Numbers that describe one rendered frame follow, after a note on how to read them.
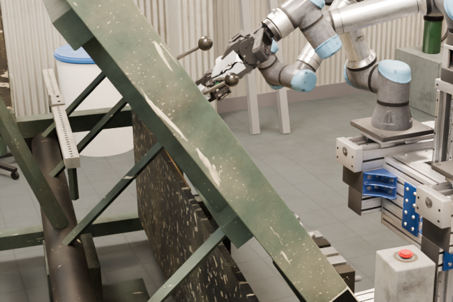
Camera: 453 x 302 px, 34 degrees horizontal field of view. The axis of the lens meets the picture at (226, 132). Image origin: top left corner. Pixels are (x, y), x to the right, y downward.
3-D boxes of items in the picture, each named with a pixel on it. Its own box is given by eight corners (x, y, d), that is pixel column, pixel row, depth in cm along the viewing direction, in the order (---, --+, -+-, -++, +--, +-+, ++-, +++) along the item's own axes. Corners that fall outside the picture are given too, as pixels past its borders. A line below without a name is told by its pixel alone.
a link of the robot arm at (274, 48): (284, 54, 248) (272, 36, 243) (258, 74, 248) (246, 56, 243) (274, 46, 255) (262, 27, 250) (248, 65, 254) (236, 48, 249)
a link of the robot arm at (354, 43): (375, 100, 278) (329, -25, 249) (346, 92, 290) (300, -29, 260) (396, 81, 283) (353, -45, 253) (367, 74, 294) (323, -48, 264)
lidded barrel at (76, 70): (130, 127, 605) (124, 36, 581) (154, 150, 553) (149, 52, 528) (54, 139, 582) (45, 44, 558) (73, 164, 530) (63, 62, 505)
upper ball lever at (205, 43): (171, 72, 191) (214, 49, 186) (163, 61, 190) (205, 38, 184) (174, 64, 194) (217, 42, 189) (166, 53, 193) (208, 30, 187)
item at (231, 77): (198, 106, 196) (240, 85, 191) (190, 96, 195) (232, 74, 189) (200, 98, 199) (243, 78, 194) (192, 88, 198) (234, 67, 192)
